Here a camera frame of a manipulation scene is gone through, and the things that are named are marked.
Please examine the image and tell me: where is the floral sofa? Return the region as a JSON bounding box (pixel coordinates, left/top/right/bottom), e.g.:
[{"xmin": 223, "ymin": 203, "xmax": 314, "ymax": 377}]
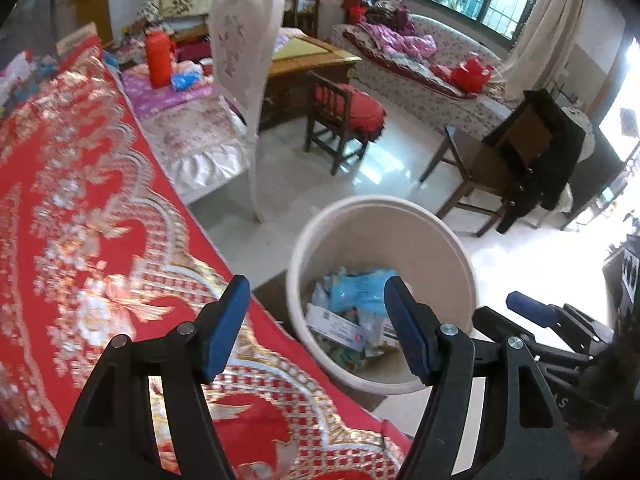
[{"xmin": 331, "ymin": 14, "xmax": 512, "ymax": 139}]

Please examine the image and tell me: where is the blue plastic bag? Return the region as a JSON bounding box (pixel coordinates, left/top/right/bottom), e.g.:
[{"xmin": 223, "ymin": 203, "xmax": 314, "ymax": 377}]
[{"xmin": 329, "ymin": 269, "xmax": 397, "ymax": 316}]

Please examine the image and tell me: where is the dark wooden stool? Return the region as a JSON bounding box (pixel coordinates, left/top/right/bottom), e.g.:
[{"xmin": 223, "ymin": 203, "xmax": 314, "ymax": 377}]
[{"xmin": 419, "ymin": 89, "xmax": 587, "ymax": 237}]

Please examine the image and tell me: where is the wooden side table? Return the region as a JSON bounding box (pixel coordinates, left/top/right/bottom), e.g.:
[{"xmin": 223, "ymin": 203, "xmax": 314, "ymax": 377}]
[{"xmin": 259, "ymin": 37, "xmax": 361, "ymax": 131}]

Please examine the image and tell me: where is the red plastic bag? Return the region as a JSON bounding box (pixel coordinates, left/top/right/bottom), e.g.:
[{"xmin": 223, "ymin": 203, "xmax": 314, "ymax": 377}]
[{"xmin": 431, "ymin": 54, "xmax": 495, "ymax": 94}]

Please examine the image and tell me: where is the beige trash bin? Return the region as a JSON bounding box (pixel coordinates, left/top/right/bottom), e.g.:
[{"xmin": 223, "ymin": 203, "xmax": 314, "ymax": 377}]
[{"xmin": 286, "ymin": 195, "xmax": 478, "ymax": 396}]

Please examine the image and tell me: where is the small red cushioned chair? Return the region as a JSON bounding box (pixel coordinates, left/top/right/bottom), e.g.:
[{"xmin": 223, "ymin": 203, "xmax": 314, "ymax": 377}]
[{"xmin": 304, "ymin": 72, "xmax": 386, "ymax": 176}]

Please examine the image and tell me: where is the white ornate chair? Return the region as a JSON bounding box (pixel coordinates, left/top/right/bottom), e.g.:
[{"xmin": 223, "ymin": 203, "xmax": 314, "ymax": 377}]
[{"xmin": 142, "ymin": 0, "xmax": 284, "ymax": 221}]

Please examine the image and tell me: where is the red floral tablecloth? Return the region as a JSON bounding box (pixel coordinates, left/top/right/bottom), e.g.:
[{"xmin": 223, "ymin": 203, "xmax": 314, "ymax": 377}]
[{"xmin": 1, "ymin": 38, "xmax": 409, "ymax": 479}]

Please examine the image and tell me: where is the red thermos jug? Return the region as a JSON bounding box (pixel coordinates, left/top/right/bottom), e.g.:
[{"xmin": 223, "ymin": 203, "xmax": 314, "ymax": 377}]
[{"xmin": 144, "ymin": 28, "xmax": 172, "ymax": 89}]

